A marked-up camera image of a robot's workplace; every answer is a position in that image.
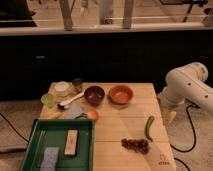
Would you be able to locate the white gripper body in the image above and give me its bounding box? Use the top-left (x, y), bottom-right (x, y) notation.
top-left (162, 104), bottom-right (177, 126)

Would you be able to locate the black cable left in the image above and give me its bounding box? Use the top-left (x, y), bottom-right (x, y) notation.
top-left (0, 112), bottom-right (30, 144)

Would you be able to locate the dark purple grape bunch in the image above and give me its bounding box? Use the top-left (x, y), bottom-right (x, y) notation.
top-left (121, 138), bottom-right (149, 154)

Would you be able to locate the white round container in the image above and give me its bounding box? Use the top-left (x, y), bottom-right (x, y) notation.
top-left (54, 81), bottom-right (70, 97)

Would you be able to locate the dark small jar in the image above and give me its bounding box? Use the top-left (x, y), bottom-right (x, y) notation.
top-left (72, 78), bottom-right (83, 93)

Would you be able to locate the green plastic tray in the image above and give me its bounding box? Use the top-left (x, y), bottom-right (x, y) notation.
top-left (20, 119), bottom-right (94, 171)

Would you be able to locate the red bowl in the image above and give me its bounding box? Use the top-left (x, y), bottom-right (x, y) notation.
top-left (108, 85), bottom-right (133, 105)

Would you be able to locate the white plastic spoon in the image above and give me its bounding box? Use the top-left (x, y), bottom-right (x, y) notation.
top-left (58, 92), bottom-right (84, 109)

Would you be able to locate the black cable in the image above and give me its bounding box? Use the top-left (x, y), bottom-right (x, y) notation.
top-left (170, 103), bottom-right (201, 171)
top-left (0, 112), bottom-right (30, 144)

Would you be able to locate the orange peach fruit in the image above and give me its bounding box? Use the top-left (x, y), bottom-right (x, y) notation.
top-left (87, 110), bottom-right (99, 121)

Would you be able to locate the dark purple bowl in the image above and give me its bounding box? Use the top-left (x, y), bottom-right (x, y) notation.
top-left (84, 86), bottom-right (105, 106)

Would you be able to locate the blue grey sponge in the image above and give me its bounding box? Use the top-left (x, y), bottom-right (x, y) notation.
top-left (40, 147), bottom-right (59, 171)

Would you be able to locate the wooden block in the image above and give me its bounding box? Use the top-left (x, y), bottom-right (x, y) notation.
top-left (64, 130), bottom-right (78, 155)

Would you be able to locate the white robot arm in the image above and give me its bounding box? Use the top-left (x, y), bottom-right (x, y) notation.
top-left (157, 62), bottom-right (213, 126)

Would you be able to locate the black cable right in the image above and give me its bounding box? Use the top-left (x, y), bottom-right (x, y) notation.
top-left (170, 103), bottom-right (201, 171)

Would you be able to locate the green chili pepper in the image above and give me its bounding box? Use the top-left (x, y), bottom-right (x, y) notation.
top-left (145, 116), bottom-right (155, 142)

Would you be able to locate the grey folded cloth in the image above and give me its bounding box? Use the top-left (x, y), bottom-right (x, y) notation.
top-left (64, 103), bottom-right (85, 119)

